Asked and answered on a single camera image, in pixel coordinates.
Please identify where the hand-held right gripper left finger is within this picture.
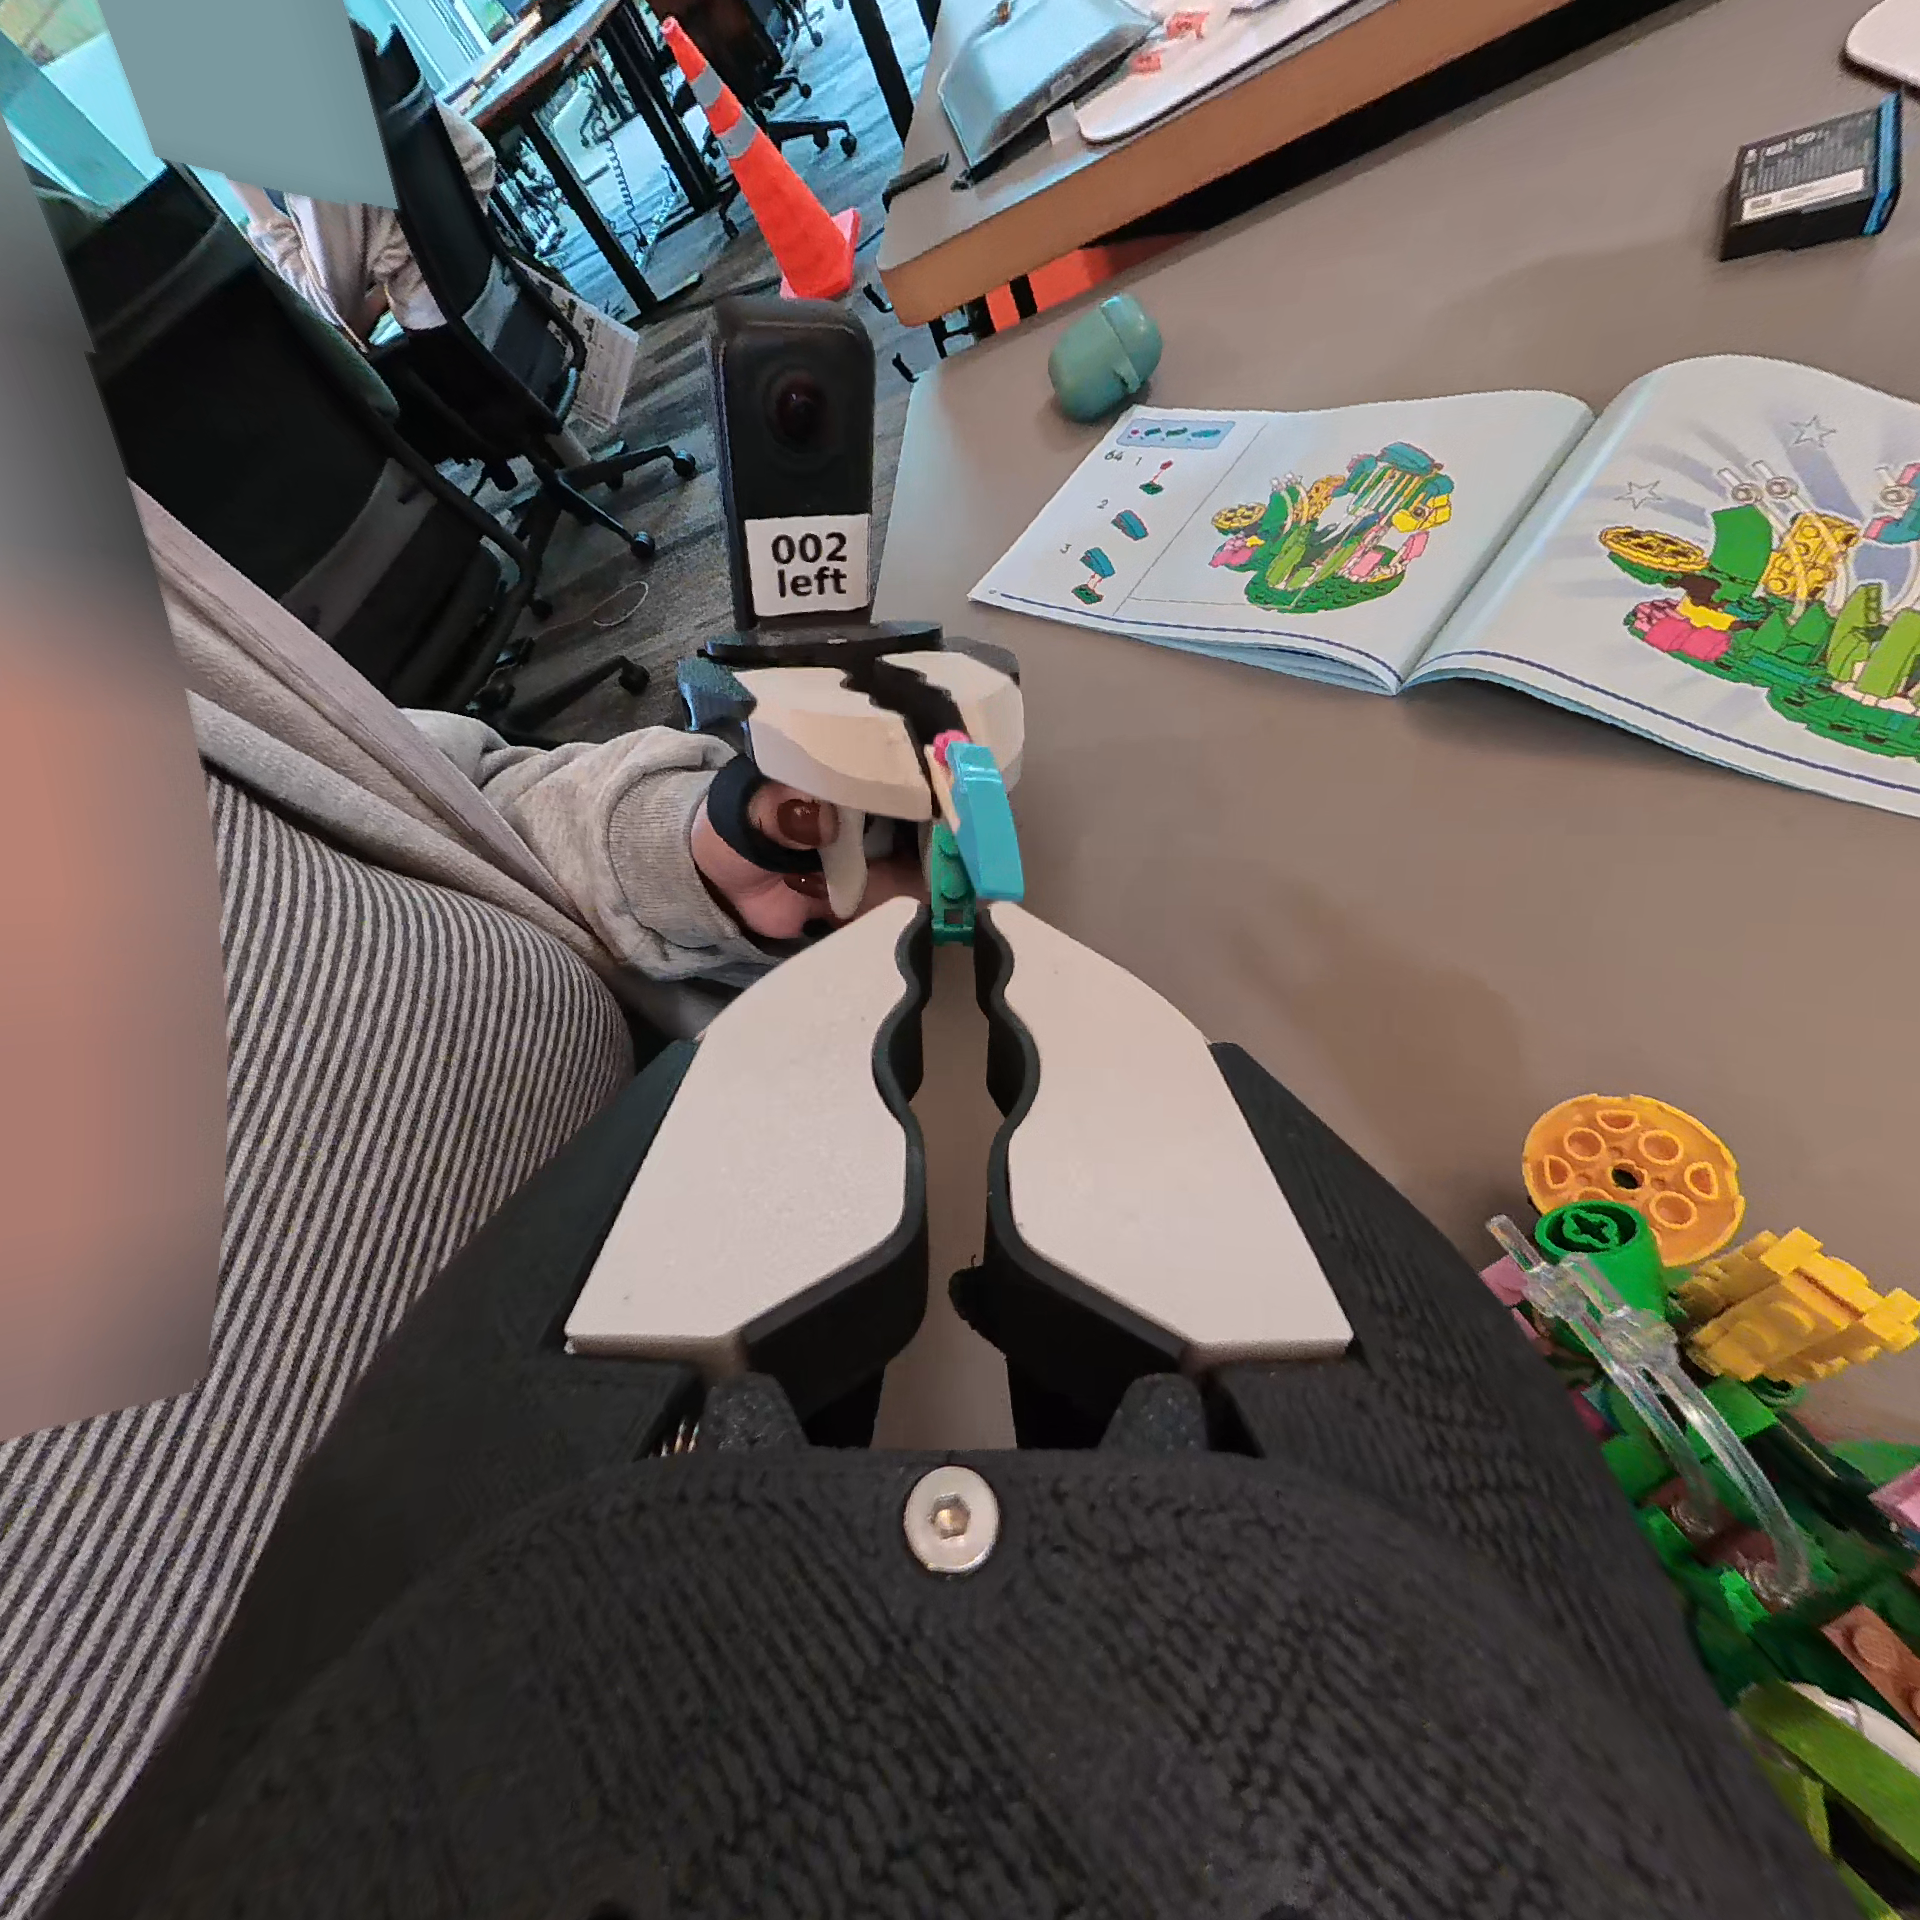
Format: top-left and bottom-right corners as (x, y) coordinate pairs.
(561, 899), (933, 1448)

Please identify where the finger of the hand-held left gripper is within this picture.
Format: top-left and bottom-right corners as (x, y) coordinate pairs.
(744, 666), (941, 822)
(879, 647), (1028, 789)

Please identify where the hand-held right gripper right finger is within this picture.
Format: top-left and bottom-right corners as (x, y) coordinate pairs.
(954, 899), (1358, 1448)

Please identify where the teal pink brick assembly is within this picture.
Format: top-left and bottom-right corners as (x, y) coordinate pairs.
(927, 727), (1028, 904)

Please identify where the person's left forearm grey sleeve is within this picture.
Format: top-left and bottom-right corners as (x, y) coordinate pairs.
(399, 704), (790, 981)

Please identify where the person's left hand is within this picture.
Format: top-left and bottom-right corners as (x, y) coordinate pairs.
(717, 780), (917, 945)

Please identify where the printed paper sheet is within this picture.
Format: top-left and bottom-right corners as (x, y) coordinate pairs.
(549, 276), (642, 428)

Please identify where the orange traffic cone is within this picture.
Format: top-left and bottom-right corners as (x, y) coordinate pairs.
(659, 17), (866, 300)

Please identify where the orange black striped object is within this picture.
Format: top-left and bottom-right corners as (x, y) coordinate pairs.
(982, 238), (1156, 335)

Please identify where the teal egg-shaped case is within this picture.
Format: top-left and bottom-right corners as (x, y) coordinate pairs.
(1049, 291), (1162, 425)

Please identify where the black office chair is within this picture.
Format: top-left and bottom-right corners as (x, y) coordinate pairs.
(353, 29), (697, 566)
(68, 165), (651, 737)

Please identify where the silver plastic bag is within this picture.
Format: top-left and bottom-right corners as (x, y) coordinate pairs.
(937, 0), (1160, 168)

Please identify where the brick flower model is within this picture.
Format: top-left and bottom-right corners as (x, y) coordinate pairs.
(1474, 1090), (1920, 1920)

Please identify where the wood-edged table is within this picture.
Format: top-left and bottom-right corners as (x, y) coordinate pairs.
(879, 0), (1576, 324)

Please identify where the open brick instruction booklet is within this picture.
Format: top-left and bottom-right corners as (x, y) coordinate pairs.
(967, 353), (1920, 819)

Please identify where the person's grey sweatshirt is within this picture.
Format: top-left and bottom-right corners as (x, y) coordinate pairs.
(130, 487), (600, 964)

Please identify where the white flat tray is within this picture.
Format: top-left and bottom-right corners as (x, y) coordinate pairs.
(1076, 0), (1358, 145)

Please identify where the black box blue edge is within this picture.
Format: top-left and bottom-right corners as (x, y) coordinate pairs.
(1717, 91), (1902, 264)

